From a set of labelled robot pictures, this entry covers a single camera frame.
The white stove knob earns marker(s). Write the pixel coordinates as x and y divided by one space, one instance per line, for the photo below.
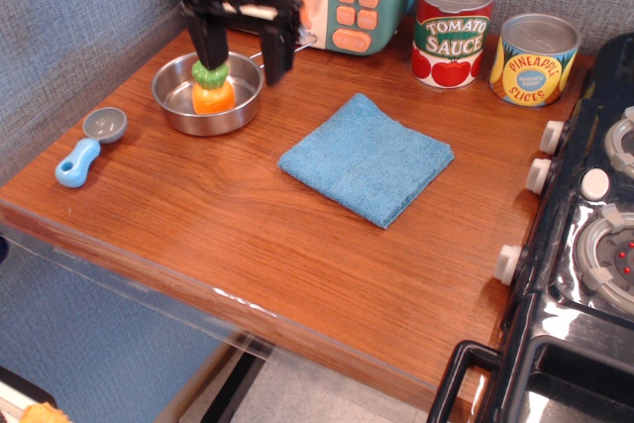
506 264
551 137
537 175

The blue grey measuring scoop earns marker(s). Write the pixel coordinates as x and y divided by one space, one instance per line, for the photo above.
101 127

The small steel pot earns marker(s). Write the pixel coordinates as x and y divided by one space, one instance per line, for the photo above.
172 88

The white stove knob middle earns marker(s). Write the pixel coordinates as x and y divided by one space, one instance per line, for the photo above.
537 175

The pineapple slices can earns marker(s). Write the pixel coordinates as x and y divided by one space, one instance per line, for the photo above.
534 58

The black toy stove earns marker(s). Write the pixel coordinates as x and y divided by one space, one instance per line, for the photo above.
566 353

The white stove knob bottom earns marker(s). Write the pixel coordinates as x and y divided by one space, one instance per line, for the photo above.
506 264

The orange toy pineapple green top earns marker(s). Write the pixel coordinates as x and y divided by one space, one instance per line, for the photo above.
211 91

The white stove knob top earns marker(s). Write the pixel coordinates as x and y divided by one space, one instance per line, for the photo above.
551 137

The orange black object bottom left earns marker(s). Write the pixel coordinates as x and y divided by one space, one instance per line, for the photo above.
43 413

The folded blue cloth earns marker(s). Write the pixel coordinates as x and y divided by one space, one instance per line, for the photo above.
367 162

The tomato sauce can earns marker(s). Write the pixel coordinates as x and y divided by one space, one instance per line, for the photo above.
448 41

